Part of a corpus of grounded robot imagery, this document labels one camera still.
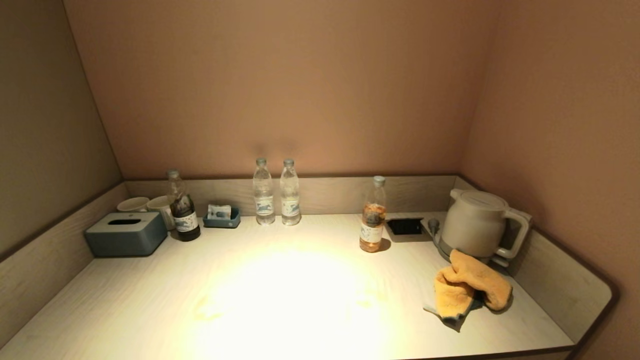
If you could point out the orange microfibre cloth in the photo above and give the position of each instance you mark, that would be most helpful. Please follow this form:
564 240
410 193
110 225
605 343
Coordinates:
470 280

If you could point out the raised wooden desk rim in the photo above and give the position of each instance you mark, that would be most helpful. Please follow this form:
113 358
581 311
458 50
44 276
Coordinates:
325 195

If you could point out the clear water bottle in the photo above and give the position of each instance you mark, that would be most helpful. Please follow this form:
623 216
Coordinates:
263 200
290 200

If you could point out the bottle with amber drink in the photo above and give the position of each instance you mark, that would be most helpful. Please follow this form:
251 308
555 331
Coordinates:
372 225

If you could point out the black recessed power socket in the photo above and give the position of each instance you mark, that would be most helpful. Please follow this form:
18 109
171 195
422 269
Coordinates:
405 226

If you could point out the pale sachet packet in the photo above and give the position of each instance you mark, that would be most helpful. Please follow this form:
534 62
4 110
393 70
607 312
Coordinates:
219 211

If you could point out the small blue tray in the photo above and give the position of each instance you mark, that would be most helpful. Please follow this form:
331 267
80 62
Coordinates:
222 223

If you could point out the grey kettle plug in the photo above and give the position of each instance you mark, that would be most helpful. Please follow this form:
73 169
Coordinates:
433 225

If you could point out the bottle with dark drink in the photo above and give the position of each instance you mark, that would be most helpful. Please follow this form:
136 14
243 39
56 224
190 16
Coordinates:
184 215

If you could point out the beige electric kettle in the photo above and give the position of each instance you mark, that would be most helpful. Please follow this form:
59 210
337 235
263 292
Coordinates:
472 225

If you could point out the white ceramic cup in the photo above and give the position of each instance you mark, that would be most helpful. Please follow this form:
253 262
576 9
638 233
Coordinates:
161 205
131 204

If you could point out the grey kettle base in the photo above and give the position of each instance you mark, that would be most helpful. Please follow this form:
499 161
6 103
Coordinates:
501 261

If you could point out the blue-grey tissue box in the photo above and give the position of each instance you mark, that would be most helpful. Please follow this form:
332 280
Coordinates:
125 237

